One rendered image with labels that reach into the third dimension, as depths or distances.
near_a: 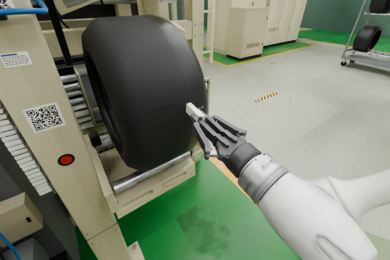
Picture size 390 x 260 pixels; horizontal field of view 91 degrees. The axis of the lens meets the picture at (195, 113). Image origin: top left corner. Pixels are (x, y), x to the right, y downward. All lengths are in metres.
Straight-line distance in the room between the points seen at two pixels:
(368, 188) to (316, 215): 0.19
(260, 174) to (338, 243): 0.13
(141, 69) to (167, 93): 0.09
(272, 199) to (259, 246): 1.34
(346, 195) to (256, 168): 0.20
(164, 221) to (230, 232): 0.51
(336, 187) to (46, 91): 0.72
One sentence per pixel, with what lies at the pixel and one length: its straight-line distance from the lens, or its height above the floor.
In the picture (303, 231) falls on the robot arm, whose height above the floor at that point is 1.21.
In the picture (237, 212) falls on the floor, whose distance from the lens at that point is 1.78.
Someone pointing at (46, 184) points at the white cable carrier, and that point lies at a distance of 0.81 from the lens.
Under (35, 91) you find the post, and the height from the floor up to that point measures 1.30.
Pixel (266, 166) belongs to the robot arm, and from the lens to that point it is 0.38.
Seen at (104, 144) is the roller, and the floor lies 0.91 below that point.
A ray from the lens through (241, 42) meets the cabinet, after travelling 5.30.
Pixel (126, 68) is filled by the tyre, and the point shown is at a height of 1.35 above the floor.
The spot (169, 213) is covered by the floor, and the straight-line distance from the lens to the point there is 1.75.
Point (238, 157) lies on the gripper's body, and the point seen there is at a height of 1.23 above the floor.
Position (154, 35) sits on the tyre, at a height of 1.41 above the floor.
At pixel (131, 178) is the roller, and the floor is 0.92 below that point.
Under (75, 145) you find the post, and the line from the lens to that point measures 0.72.
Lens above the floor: 1.50
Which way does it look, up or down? 32 degrees down
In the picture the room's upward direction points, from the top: straight up
